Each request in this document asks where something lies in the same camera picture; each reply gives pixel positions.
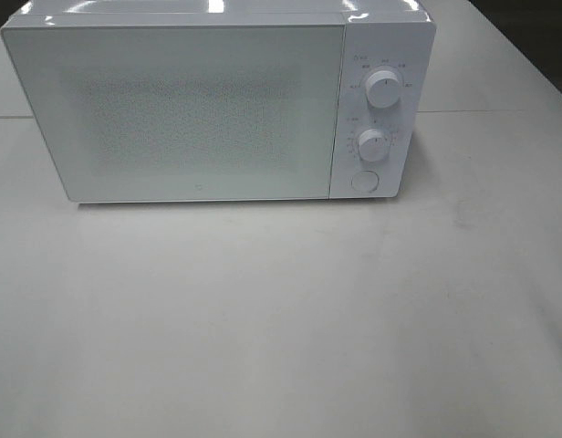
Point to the white microwave oven body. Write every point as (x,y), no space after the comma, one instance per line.
(398,34)

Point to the white round door button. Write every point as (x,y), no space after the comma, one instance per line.
(365,181)

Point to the white round knob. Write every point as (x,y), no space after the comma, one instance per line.
(383,87)
(373,145)

